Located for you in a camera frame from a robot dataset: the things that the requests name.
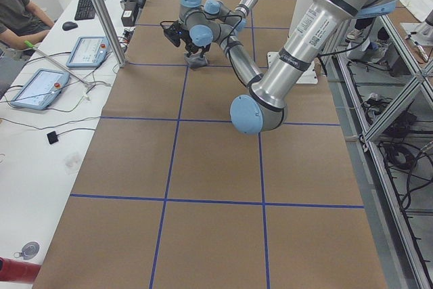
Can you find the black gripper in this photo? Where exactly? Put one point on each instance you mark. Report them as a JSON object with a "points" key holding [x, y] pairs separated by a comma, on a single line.
{"points": [[193, 46]]}

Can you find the pink and grey towel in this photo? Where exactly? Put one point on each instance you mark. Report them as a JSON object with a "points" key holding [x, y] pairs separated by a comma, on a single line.
{"points": [[195, 62]]}

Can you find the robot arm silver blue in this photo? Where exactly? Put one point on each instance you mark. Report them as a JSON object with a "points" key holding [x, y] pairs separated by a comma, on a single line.
{"points": [[215, 9], [264, 108]]}

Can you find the blue tape line lengthwise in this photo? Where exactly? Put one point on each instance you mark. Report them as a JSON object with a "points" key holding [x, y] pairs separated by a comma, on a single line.
{"points": [[167, 188]]}

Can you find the black box with label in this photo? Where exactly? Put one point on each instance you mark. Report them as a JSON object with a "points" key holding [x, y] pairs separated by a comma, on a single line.
{"points": [[131, 12]]}

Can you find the far teach pendant tablet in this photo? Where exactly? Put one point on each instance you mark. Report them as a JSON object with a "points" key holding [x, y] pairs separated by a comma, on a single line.
{"points": [[88, 52]]}

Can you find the teach pendant tablet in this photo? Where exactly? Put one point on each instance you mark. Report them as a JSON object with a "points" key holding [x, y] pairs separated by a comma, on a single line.
{"points": [[88, 52], [41, 89]]}

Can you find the blue tape line crosswise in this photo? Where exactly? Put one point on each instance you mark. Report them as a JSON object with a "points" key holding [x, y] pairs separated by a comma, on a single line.
{"points": [[210, 121]]}

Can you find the black keyboard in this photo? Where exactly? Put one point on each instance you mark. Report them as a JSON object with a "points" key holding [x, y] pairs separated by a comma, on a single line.
{"points": [[85, 10]]}

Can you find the black computer mouse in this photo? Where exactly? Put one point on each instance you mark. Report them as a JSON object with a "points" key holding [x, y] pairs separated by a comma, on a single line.
{"points": [[69, 25]]}

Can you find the near teach pendant tablet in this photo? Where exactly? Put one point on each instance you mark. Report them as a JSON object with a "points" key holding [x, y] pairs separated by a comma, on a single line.
{"points": [[41, 89]]}

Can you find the small black square pad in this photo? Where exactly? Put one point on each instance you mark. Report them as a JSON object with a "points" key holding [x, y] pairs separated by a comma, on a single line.
{"points": [[52, 137]]}

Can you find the metal rod with green tip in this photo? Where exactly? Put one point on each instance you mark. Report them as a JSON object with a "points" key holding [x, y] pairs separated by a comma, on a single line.
{"points": [[57, 64]]}

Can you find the seated person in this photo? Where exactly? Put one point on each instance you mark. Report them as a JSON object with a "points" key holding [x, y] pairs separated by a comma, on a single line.
{"points": [[22, 21]]}

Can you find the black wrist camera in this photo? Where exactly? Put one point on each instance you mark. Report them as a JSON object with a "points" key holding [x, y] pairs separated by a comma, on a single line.
{"points": [[174, 33]]}

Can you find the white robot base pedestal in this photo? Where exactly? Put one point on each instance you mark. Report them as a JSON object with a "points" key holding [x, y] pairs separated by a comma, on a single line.
{"points": [[309, 75]]}

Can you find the aluminium frame post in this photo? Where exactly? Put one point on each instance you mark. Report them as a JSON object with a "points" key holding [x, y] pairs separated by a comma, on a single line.
{"points": [[109, 30]]}

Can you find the aluminium frame rack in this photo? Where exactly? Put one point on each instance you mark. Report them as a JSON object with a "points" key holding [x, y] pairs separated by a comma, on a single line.
{"points": [[382, 89]]}

